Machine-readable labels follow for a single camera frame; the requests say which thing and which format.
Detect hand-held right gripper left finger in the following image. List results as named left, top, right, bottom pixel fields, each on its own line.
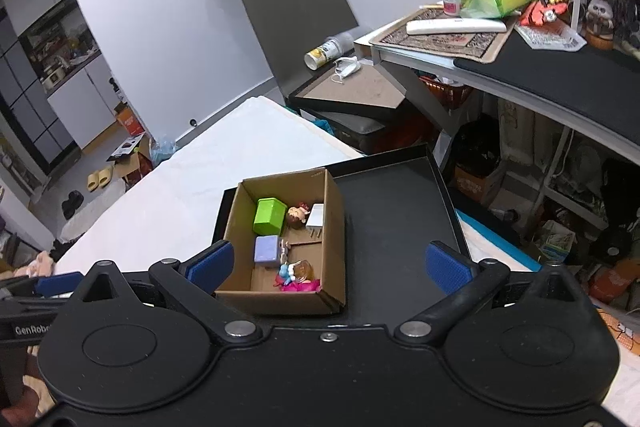
left=70, top=240, right=263, bottom=346

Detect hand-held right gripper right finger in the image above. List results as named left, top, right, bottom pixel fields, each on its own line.
left=394, top=241, right=593, bottom=347

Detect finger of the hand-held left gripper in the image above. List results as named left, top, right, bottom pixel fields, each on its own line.
left=0, top=271, right=86, bottom=305

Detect purple plastic box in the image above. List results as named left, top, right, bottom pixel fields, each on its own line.
left=253, top=234, right=283, bottom=267

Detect black shallow tray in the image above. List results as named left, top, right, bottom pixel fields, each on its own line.
left=212, top=144, right=473, bottom=328

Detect green plastic box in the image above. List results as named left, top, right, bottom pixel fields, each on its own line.
left=252, top=197, right=288, bottom=234

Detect doll with pink dress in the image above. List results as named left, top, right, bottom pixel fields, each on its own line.
left=272, top=258, right=321, bottom=294

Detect doll with brown hair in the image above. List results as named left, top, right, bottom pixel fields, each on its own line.
left=285, top=202, right=313, bottom=230

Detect brown cardboard box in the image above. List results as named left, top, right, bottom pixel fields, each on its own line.
left=214, top=167, right=347, bottom=319

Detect white charger plug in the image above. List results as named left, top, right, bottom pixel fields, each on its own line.
left=305, top=203, right=326, bottom=238

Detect person's left hand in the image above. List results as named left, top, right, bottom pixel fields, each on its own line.
left=0, top=352, right=56, bottom=424

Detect black slippers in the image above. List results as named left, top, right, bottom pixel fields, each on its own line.
left=61, top=190, right=87, bottom=220

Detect orange cardboard box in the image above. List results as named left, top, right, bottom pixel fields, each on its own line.
left=454, top=162, right=506, bottom=204

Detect yellow slippers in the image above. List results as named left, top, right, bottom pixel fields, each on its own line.
left=86, top=166, right=116, bottom=192

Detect blue plastic bag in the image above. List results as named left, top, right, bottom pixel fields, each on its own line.
left=149, top=134, right=179, bottom=164

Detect cardboard box with black packet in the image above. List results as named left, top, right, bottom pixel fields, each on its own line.
left=107, top=132, right=154, bottom=188

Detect red plastic basket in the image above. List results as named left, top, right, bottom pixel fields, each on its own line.
left=419, top=76, right=473, bottom=110

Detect white cabinet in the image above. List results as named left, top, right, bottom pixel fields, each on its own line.
left=47, top=52, right=132, bottom=150

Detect black lid with brown inside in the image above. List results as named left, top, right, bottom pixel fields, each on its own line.
left=287, top=62, right=408, bottom=122

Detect grey desk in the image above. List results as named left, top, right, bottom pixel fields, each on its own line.
left=372, top=14, right=640, bottom=228

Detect black desk pad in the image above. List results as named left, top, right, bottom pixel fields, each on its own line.
left=454, top=19, right=640, bottom=142

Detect white face mask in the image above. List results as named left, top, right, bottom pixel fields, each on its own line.
left=331, top=56, right=362, bottom=84

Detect patterned desk mat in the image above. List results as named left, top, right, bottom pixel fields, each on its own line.
left=367, top=7, right=521, bottom=64

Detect white bottle with yellow cap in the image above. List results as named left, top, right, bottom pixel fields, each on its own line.
left=305, top=32, right=358, bottom=72

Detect white remote control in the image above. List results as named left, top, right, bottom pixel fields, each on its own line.
left=406, top=18, right=508, bottom=36

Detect printed plastic packet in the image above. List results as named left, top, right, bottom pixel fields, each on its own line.
left=515, top=23, right=588, bottom=52

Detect grey chair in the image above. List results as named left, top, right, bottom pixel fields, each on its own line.
left=238, top=0, right=436, bottom=155

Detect red toy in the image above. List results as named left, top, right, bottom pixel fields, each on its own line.
left=520, top=0, right=571, bottom=28

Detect panda figurine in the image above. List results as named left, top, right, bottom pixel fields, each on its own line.
left=584, top=0, right=617, bottom=50

